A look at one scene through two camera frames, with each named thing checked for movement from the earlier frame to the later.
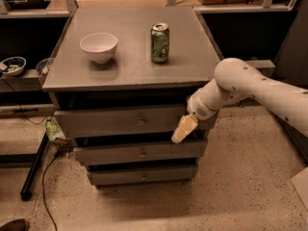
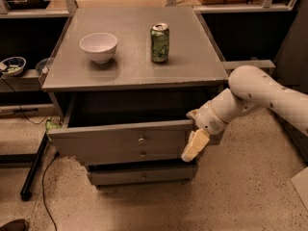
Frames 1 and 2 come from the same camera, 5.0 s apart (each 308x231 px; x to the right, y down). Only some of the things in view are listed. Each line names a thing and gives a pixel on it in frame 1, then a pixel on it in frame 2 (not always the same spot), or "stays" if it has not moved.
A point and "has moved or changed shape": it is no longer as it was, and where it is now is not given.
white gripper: x=198 y=107 -> x=208 y=118
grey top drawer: x=119 y=119 has moved or changed shape
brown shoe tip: x=17 y=224 stays
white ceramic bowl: x=99 y=46 stays
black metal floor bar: x=26 y=191 stays
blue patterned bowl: x=14 y=65 stays
